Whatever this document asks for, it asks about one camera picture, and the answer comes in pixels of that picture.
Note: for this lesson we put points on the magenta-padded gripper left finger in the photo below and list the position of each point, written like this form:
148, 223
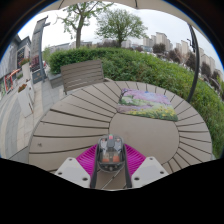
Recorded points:
71, 171

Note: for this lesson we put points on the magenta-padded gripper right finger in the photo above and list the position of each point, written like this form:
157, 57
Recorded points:
150, 170

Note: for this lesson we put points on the transparent grey computer mouse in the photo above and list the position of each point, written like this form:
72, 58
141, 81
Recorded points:
110, 153

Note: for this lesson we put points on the flower-print mouse pad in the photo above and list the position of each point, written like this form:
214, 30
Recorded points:
146, 104

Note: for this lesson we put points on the white planter with flowers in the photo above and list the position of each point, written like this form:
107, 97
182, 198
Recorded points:
26, 70
25, 100

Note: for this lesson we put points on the grey slatted outdoor chair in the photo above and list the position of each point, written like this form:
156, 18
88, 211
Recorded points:
81, 75

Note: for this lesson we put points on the green trimmed hedge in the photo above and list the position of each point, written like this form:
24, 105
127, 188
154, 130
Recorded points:
143, 68

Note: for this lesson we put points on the dark curved parasol pole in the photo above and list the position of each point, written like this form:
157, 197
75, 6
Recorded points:
196, 66

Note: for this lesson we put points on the tall grey sign pillar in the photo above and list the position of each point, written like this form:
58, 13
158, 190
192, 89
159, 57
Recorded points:
36, 50

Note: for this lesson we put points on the sparse-leaved tree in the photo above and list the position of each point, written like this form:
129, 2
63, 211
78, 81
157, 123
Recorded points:
79, 30

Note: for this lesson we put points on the round leafy tree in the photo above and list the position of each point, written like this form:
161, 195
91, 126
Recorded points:
120, 25

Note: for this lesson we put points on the beige parasol canopy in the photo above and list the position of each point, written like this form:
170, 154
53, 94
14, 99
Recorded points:
110, 2

